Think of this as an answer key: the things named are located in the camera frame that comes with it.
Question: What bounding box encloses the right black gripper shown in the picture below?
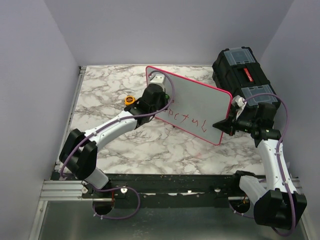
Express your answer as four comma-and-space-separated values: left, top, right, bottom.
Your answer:
213, 108, 259, 137

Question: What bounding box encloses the pink framed whiteboard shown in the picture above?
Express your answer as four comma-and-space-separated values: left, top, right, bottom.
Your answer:
156, 71, 233, 146

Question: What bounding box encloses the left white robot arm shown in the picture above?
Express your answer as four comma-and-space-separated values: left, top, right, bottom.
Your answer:
59, 83, 169, 198

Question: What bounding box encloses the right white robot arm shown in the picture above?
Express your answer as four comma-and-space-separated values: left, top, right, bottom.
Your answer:
213, 97, 307, 230

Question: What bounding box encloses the yellow tape measure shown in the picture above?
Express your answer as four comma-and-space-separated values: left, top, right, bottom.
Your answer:
124, 95, 136, 106

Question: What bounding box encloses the black plastic toolbox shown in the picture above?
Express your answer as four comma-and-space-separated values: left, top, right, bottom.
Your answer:
212, 47, 281, 118

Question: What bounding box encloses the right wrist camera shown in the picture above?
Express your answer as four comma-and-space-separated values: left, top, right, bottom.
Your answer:
231, 95, 247, 118

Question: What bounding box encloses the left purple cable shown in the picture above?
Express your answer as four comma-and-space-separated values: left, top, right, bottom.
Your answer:
59, 70, 175, 221

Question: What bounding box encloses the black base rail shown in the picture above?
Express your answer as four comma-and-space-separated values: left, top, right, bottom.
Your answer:
51, 171, 266, 210

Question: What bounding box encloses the aluminium side rail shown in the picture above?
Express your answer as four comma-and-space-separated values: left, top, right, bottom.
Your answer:
54, 66, 87, 170

